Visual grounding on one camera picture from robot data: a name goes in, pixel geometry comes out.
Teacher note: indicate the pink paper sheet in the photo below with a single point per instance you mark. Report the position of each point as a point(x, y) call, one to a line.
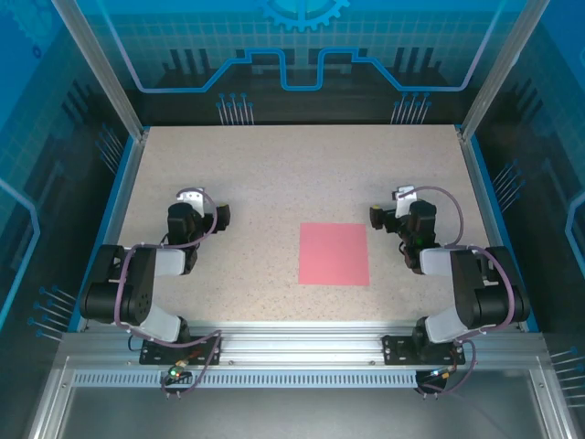
point(333, 253)

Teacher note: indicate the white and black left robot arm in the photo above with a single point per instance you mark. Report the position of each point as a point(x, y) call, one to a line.
point(137, 297)

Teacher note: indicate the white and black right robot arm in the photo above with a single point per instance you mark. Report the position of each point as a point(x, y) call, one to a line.
point(471, 292)

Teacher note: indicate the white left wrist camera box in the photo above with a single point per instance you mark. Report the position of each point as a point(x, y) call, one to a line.
point(191, 199)

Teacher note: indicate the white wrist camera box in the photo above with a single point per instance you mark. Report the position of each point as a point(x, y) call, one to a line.
point(406, 201)
point(191, 199)

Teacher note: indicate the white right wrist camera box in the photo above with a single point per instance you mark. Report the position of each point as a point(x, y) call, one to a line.
point(406, 201)

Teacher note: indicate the aluminium side rail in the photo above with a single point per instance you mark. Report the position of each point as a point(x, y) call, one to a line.
point(123, 206)
point(486, 206)

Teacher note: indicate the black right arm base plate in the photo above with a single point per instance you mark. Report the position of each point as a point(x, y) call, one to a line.
point(395, 350)

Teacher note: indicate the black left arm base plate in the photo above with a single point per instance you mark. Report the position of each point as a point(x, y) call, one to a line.
point(205, 352)

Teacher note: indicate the aluminium mounting rail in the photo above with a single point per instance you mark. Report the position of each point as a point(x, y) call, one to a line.
point(297, 340)

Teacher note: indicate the aluminium frame post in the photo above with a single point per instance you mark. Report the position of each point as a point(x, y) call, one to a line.
point(498, 73)
point(105, 73)

